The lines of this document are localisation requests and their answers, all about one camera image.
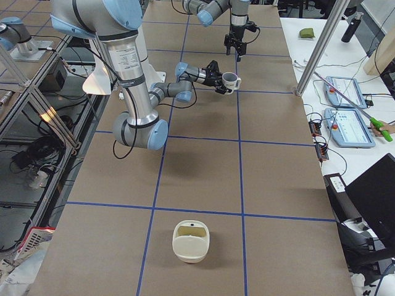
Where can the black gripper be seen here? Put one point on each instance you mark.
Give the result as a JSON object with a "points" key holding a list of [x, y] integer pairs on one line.
{"points": [[211, 81], [237, 31]]}

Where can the white mug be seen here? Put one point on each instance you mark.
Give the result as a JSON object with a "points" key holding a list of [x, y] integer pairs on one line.
{"points": [[231, 82]]}

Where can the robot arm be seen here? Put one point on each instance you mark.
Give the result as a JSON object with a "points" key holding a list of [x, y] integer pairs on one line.
{"points": [[208, 12], [116, 24]]}

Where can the person hand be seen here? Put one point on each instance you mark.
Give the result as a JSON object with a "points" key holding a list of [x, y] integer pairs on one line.
{"points": [[386, 127]]}

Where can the green cloth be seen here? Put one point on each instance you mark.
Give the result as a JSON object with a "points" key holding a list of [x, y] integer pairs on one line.
{"points": [[307, 33]]}

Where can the orange black power strip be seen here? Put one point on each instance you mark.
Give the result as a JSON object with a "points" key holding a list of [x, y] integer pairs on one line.
{"points": [[320, 143]]}

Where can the black water bottle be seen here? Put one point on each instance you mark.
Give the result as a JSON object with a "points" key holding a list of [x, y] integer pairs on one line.
{"points": [[352, 27]]}

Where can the upper teach pendant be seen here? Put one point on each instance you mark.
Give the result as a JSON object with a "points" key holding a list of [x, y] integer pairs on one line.
{"points": [[349, 87]]}

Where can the teach pendant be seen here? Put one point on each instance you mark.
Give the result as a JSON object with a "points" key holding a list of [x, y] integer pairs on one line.
{"points": [[347, 128], [349, 87]]}

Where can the lower teach pendant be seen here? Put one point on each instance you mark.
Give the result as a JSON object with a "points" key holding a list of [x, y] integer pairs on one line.
{"points": [[347, 128]]}

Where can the cream plastic basket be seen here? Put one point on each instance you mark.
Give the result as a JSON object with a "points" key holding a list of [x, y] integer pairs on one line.
{"points": [[191, 241]]}

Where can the black box device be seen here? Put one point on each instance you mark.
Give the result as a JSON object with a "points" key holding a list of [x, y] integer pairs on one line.
{"points": [[55, 78]]}

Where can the black laptop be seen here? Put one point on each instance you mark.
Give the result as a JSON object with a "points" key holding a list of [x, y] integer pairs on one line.
{"points": [[372, 194]]}

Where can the red white basket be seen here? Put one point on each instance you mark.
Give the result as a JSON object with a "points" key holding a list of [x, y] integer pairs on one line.
{"points": [[32, 240]]}

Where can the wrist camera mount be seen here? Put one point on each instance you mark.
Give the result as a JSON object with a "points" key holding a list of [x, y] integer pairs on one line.
{"points": [[251, 26]]}

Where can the aluminium frame post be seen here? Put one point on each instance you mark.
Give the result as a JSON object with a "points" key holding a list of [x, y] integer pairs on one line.
{"points": [[323, 40]]}

